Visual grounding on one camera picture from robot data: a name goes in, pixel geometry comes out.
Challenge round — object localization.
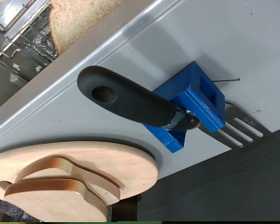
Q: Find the metal spatula with blue block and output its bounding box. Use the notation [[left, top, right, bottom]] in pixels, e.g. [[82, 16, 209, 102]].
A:
[[77, 61, 275, 154]]

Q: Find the silver toaster oven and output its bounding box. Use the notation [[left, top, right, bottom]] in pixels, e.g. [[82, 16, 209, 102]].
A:
[[0, 0, 280, 180]]

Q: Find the round wooden cutting board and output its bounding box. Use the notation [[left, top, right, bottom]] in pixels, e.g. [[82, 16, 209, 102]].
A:
[[0, 140, 160, 222]]

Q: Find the grey fabric backdrop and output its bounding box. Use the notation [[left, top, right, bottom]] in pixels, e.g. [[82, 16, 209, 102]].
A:
[[136, 125, 280, 222]]

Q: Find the wire oven rack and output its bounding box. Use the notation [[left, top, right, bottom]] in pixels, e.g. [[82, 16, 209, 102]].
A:
[[0, 6, 60, 82]]

